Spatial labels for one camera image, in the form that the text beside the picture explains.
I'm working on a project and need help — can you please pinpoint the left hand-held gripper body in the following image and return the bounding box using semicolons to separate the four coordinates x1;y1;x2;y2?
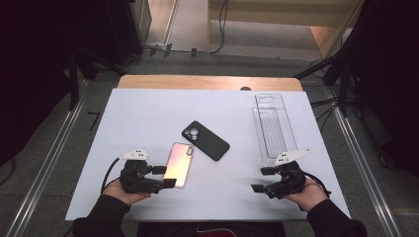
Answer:
118;148;165;195

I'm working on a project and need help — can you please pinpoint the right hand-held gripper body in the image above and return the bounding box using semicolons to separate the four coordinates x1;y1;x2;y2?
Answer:
263;148;311;200

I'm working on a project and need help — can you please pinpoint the clear plastic tray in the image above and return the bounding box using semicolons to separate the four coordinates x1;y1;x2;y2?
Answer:
251;93;299;167

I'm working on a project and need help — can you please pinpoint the black phone case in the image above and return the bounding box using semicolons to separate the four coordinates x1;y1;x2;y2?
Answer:
181;119;231;162

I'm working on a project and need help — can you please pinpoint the person's left hand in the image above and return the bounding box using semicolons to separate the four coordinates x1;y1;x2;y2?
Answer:
102;179;152;206

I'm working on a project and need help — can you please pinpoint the person's right hand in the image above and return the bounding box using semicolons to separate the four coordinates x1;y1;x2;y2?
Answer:
284;177;325;212

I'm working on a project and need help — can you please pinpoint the white table board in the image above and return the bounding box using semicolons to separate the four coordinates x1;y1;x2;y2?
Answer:
64;88;352;222

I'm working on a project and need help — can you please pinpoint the red cloth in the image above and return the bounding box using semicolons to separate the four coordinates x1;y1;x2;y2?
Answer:
197;227;239;237

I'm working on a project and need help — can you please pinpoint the wooden table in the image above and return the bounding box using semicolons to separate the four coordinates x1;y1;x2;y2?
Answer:
117;74;303;93

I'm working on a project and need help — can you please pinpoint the black metal stand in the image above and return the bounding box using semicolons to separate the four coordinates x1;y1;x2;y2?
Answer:
66;45;127;112

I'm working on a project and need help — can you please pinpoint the black tripod stand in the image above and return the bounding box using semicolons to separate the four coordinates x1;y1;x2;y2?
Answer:
293;48;352;119

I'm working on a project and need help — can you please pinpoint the black curtain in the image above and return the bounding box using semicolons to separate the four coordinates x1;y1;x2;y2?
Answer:
340;0;419;181
0;0;147;167

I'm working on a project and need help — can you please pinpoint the beige wooden cabinet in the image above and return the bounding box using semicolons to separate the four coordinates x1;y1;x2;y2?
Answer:
207;0;365;61

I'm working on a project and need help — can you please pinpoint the left hand-held gripper cable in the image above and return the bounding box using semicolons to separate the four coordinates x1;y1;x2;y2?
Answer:
100;157;122;196

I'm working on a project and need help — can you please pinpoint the hand-held gripper cable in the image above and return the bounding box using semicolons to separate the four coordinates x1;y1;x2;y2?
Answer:
304;171;332;198
100;157;122;196

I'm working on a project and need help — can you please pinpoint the right hand-held gripper cable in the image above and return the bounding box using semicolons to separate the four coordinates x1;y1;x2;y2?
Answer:
304;171;332;198

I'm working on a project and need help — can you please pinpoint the aluminium floor rail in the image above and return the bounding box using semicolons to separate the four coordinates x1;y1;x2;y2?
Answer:
6;98;86;237
324;88;403;237

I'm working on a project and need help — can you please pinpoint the black floor cable bundle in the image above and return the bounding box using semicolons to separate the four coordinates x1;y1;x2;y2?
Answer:
309;95;345;132

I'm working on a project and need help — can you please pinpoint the hanging black cable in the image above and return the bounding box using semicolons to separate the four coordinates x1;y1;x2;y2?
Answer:
209;0;230;55

